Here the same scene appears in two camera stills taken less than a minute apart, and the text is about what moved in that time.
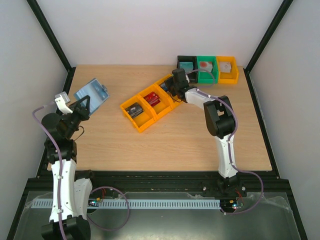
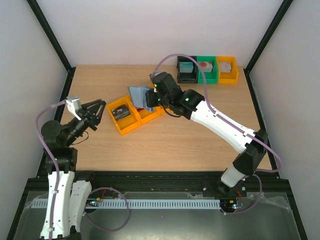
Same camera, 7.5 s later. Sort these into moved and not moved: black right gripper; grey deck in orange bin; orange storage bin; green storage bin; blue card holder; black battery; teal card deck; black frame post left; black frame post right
Moved: blue card holder; black battery; black right gripper
Not moved: black frame post right; black frame post left; orange storage bin; green storage bin; grey deck in orange bin; teal card deck
